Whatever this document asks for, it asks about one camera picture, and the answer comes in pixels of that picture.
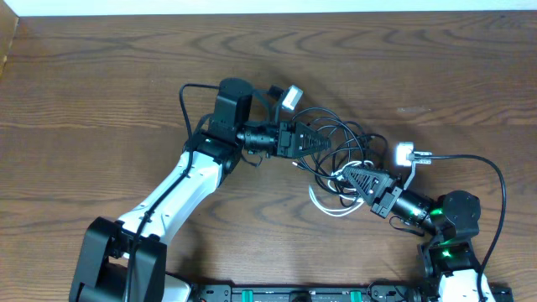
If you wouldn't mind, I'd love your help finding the right camera black cable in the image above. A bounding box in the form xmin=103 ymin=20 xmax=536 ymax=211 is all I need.
xmin=410 ymin=150 xmax=508 ymax=302

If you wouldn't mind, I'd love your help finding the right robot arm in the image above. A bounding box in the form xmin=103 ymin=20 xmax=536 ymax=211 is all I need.
xmin=342 ymin=165 xmax=496 ymax=301

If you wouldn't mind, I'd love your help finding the camera black cable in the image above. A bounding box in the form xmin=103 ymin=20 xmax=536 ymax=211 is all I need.
xmin=122 ymin=82 xmax=286 ymax=302
xmin=410 ymin=150 xmax=508 ymax=302

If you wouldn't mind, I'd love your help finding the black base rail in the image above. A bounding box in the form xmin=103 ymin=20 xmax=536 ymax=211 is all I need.
xmin=187 ymin=282 xmax=428 ymax=302

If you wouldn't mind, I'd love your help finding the black USB cable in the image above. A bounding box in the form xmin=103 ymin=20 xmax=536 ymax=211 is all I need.
xmin=291 ymin=106 xmax=389 ymax=209

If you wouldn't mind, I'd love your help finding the wooden side panel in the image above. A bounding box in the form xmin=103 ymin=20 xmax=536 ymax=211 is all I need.
xmin=0 ymin=0 xmax=19 ymax=73

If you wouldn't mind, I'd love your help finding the left camera black cable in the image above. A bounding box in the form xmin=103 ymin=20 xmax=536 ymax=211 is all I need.
xmin=122 ymin=82 xmax=286 ymax=302

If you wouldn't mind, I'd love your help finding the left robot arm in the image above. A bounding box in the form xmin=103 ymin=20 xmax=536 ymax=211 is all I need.
xmin=69 ymin=78 xmax=331 ymax=301

